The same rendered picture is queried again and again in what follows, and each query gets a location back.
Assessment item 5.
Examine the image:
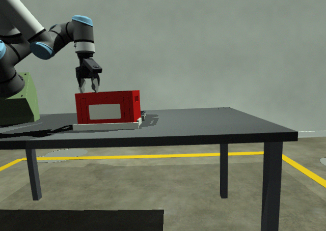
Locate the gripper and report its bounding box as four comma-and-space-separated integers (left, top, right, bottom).
75, 52, 100, 93

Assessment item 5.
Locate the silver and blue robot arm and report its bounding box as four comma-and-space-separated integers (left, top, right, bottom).
0, 0, 95, 97

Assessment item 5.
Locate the red crate with dividers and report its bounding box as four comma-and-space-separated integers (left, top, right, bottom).
77, 90, 141, 124

